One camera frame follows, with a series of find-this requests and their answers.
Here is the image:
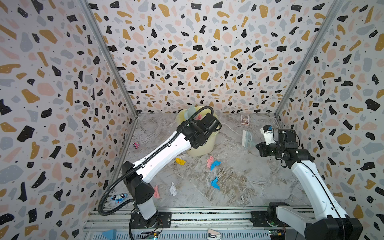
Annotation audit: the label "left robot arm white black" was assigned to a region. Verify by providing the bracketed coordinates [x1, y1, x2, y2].
[122, 111, 222, 228]

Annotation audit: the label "small card box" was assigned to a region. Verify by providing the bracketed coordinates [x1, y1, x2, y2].
[241, 115, 250, 126]

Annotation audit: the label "blue paper scrap lower left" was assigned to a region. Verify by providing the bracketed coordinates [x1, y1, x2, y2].
[211, 177, 220, 190]

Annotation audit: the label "teal plastic dustpan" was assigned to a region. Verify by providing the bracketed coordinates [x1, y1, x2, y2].
[184, 106, 197, 120]

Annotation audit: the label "blue toy car sticker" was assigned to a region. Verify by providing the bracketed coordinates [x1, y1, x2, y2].
[111, 193, 128, 205]

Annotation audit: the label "pink paper scrap centre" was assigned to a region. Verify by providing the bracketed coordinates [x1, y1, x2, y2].
[207, 156, 214, 169]

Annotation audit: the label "black corrugated cable conduit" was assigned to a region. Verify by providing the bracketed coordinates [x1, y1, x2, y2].
[97, 105, 215, 217]

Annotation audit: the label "yellow paper scrap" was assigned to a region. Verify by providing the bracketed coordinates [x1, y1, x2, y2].
[175, 158, 186, 166]

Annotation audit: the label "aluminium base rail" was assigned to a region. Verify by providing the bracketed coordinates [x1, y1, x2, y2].
[77, 206, 315, 240]

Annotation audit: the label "pink paper scrap near left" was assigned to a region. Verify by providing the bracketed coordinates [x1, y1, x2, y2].
[154, 185, 160, 199]

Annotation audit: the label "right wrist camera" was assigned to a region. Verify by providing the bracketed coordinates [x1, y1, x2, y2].
[260, 125, 276, 146]

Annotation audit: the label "blue paper scrap centre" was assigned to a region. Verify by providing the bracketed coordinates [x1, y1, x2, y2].
[211, 161, 221, 171]

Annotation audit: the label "blue triangular object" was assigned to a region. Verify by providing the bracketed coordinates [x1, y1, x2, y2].
[102, 229, 117, 240]

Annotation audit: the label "teal hand brush white bristles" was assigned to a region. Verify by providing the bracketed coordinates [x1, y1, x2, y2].
[242, 130, 255, 149]

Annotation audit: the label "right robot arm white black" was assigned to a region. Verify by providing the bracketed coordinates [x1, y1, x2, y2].
[256, 125, 363, 240]

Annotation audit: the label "blue paper scrap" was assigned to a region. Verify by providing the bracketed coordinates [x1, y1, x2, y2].
[211, 177, 220, 190]
[211, 161, 221, 171]

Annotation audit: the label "white paper scrap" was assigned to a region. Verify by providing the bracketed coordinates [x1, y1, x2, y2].
[170, 182, 178, 197]

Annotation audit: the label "cream trash bin yellow bag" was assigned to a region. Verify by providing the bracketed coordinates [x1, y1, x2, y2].
[176, 106, 221, 157]

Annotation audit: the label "pink paper scrap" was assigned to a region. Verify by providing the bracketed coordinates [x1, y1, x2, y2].
[207, 156, 214, 169]
[154, 185, 160, 199]

